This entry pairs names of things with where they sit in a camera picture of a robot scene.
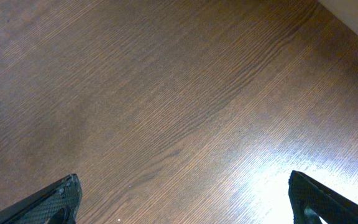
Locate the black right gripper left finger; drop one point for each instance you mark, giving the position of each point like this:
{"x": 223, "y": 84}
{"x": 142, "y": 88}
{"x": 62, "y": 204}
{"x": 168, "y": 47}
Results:
{"x": 57, "y": 203}

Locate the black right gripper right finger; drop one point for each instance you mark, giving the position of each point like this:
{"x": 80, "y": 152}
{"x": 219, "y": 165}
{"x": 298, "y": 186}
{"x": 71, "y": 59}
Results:
{"x": 313, "y": 202}

